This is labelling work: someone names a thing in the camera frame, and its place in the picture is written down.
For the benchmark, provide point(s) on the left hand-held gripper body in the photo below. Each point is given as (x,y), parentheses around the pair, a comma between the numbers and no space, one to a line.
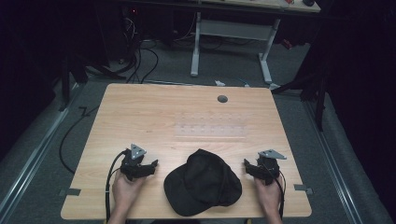
(134,162)

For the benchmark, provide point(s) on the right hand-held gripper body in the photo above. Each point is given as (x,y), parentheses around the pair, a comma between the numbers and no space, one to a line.
(267,166)

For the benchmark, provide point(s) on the black baseball cap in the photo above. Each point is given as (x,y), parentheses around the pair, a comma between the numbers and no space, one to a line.
(202,183)

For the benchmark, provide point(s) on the person's right hand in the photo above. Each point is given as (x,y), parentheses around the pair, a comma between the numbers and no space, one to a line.
(269,194)

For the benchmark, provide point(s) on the person's left hand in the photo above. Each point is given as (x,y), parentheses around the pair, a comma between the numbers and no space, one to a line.
(126,191)

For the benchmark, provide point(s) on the grey tape strip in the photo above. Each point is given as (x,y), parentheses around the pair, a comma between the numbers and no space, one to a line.
(303,188)
(71,192)

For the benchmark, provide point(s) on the white paper scrap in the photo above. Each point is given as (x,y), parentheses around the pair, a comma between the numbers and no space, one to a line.
(219,83)

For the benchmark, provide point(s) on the black metal stand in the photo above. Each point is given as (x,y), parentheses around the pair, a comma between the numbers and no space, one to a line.
(314,87)
(70,77)

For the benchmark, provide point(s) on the grey desk with metal legs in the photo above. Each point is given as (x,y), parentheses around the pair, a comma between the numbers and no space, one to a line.
(236,31)

